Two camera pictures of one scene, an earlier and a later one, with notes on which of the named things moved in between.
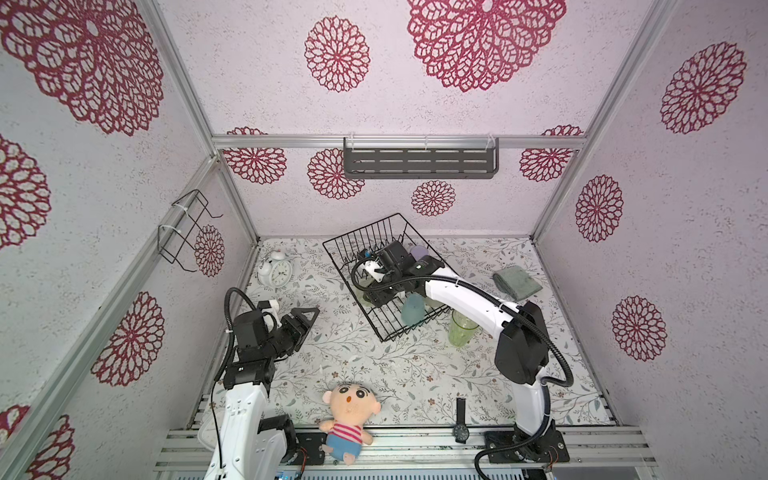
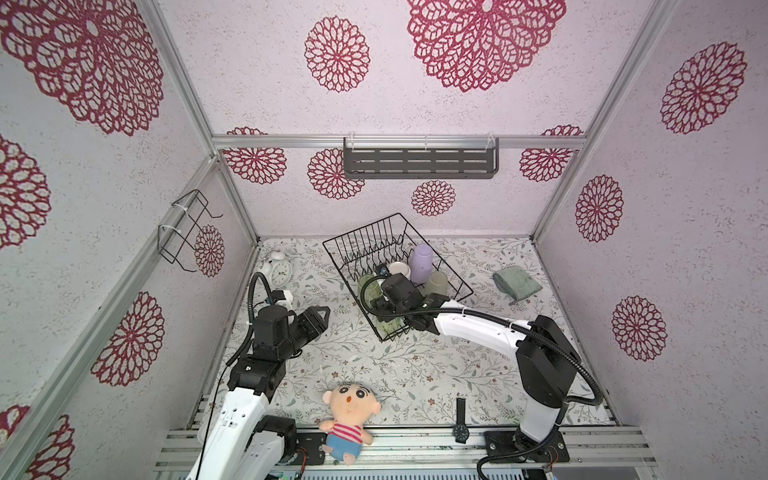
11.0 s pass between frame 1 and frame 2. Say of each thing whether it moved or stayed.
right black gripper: moved
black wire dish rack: stayed
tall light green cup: moved
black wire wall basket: stayed
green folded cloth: stayed
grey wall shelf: stayed
